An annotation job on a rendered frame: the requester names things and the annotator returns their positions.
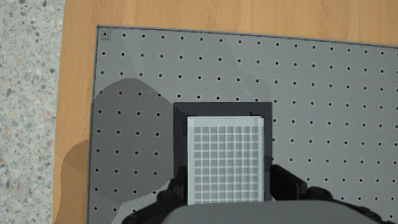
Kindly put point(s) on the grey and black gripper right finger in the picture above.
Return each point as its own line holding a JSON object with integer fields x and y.
{"x": 286, "y": 186}

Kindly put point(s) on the grey base plate with hole grid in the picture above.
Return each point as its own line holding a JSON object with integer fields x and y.
{"x": 334, "y": 110}

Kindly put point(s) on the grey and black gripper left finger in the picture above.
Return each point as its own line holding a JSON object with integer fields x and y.
{"x": 167, "y": 200}

